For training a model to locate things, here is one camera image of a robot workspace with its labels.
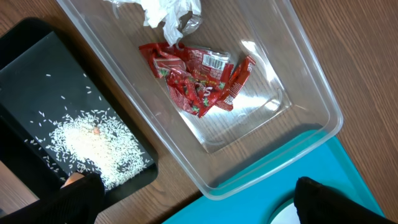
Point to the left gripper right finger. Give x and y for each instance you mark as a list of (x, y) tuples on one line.
[(320, 204)]

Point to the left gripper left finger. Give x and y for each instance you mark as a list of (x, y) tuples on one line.
[(77, 202)]

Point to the orange food cube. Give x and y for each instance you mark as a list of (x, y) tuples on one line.
[(74, 177)]

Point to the small red ketchup packet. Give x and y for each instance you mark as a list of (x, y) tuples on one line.
[(236, 83)]

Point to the large red snack wrapper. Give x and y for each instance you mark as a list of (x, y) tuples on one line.
[(196, 77)]

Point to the white napkin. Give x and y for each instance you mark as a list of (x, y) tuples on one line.
[(180, 17)]

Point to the black waste tray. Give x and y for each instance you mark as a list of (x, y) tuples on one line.
[(33, 46)]

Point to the grey plate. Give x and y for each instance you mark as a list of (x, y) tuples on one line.
[(286, 213)]

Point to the teal serving tray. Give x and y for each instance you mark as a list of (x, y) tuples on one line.
[(328, 164)]

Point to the spilled rice grains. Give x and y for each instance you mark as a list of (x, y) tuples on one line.
[(76, 130)]

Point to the clear plastic bin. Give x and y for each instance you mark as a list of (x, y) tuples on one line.
[(284, 110)]

